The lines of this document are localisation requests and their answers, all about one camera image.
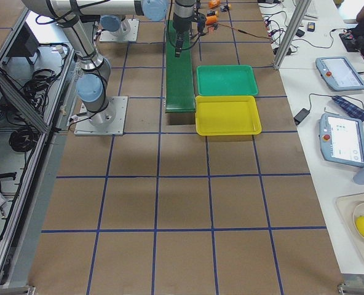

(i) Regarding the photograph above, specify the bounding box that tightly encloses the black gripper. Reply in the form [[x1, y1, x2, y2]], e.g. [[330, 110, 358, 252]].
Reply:
[[174, 30, 189, 56]]

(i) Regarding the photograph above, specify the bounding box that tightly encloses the plain orange cylinder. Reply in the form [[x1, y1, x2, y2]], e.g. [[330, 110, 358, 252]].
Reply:
[[205, 15, 218, 26]]

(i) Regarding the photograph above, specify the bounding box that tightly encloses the orange cylinder with 4680 print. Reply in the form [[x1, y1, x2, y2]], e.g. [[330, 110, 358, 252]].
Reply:
[[208, 0, 221, 9]]

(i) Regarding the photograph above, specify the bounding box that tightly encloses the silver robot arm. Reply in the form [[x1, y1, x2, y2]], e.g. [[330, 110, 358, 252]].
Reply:
[[100, 1, 206, 58], [23, 1, 168, 126]]

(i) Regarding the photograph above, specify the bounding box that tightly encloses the green plastic tray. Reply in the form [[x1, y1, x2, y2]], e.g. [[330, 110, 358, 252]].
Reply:
[[196, 65, 259, 96]]

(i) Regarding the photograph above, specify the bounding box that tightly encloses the green conveyor belt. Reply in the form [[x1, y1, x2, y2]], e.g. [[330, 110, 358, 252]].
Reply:
[[165, 20, 196, 113]]

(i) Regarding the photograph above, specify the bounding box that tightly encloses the yellow plastic tray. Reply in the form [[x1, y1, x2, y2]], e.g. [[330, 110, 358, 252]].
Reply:
[[195, 95, 262, 136]]

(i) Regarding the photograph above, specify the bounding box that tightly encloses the black power adapter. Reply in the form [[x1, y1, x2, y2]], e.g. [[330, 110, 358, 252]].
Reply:
[[293, 108, 310, 126]]

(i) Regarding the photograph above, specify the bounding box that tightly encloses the far teach pendant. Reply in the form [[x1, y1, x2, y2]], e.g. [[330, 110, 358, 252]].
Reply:
[[315, 57, 364, 92]]

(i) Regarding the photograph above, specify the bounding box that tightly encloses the teach pendant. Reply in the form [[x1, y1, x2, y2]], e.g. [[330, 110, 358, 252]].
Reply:
[[315, 57, 364, 92], [318, 113, 364, 168]]

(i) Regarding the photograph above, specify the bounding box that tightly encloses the blue plaid cloth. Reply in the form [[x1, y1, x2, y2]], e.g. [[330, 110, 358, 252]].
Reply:
[[331, 95, 364, 121]]

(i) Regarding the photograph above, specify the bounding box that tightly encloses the near teach pendant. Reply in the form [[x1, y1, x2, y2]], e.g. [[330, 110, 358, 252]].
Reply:
[[318, 113, 364, 168]]

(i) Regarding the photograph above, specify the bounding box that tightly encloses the beige tray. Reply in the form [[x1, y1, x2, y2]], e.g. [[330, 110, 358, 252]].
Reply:
[[335, 192, 364, 269]]

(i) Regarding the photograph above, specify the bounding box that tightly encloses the red black power cable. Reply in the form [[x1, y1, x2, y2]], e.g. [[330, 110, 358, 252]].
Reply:
[[206, 22, 277, 42]]

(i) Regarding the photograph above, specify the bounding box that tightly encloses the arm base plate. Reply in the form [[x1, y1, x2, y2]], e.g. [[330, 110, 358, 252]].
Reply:
[[74, 96, 128, 136], [100, 15, 140, 43]]

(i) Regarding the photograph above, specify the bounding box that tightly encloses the aluminium frame post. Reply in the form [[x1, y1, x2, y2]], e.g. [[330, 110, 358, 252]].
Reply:
[[273, 0, 311, 69]]

